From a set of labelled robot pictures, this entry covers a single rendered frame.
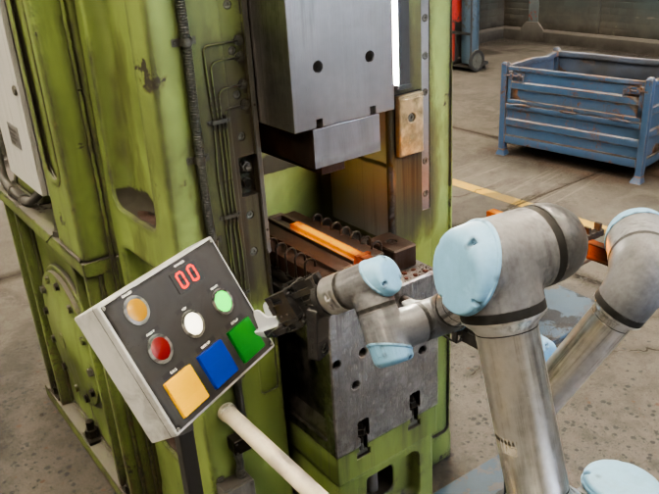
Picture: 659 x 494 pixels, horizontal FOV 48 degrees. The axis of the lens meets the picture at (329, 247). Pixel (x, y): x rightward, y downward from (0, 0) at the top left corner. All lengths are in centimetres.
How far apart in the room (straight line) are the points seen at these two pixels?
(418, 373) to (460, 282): 119
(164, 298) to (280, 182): 91
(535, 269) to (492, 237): 7
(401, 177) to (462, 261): 118
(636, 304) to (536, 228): 39
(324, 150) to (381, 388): 70
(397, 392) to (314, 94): 88
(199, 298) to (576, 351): 73
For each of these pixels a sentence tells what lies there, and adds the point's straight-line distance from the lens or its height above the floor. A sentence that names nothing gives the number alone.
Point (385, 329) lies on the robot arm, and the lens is 132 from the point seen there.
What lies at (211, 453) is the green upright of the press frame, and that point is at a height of 51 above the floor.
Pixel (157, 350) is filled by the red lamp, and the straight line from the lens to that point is 144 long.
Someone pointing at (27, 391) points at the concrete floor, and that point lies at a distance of 353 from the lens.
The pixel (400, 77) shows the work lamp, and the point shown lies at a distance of 201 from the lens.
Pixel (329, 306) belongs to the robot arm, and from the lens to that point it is 138.
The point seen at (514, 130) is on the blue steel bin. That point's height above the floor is 20.
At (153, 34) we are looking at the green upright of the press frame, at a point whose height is 160.
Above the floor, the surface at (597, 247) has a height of 102.
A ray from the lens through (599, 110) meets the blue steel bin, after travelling 556.
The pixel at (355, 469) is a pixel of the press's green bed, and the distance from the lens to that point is 216.
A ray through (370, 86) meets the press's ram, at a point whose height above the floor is 143.
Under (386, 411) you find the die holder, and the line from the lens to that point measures 213.
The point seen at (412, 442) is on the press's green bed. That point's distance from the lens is 228.
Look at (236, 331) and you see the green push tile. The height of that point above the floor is 103.
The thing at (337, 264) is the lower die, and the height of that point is 99.
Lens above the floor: 182
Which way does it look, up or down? 24 degrees down
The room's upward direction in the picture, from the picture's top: 4 degrees counter-clockwise
